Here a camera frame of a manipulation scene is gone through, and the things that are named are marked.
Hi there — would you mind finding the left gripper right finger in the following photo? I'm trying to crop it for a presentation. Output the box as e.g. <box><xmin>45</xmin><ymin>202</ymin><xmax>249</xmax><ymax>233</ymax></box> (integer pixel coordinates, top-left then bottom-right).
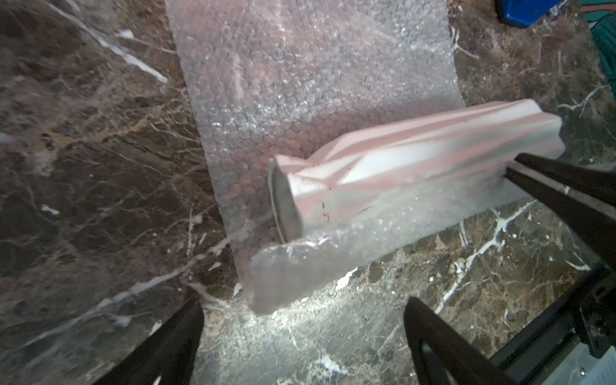
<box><xmin>404</xmin><ymin>297</ymin><xmax>513</xmax><ymax>384</ymax></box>

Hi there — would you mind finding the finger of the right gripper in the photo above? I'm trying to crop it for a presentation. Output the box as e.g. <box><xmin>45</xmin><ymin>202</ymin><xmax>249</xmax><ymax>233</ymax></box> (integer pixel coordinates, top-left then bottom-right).
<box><xmin>505</xmin><ymin>153</ymin><xmax>615</xmax><ymax>269</ymax></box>

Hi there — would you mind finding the blue tape dispenser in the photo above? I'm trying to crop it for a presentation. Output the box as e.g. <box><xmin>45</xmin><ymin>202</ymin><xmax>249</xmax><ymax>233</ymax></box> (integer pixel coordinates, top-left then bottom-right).
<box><xmin>495</xmin><ymin>0</ymin><xmax>561</xmax><ymax>28</ymax></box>

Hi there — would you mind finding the black front mounting rail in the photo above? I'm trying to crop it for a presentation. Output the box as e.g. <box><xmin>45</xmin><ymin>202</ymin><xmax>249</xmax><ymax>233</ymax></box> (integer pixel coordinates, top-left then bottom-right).
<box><xmin>490</xmin><ymin>266</ymin><xmax>615</xmax><ymax>384</ymax></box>

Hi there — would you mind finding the large white ribbed vase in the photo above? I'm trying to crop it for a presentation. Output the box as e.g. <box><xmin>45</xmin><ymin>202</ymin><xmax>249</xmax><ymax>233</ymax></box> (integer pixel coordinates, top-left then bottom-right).
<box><xmin>268</xmin><ymin>99</ymin><xmax>565</xmax><ymax>242</ymax></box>

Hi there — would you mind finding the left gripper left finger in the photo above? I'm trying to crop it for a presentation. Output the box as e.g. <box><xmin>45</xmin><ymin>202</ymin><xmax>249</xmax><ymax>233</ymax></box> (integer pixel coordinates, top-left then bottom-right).
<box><xmin>96</xmin><ymin>299</ymin><xmax>205</xmax><ymax>384</ymax></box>

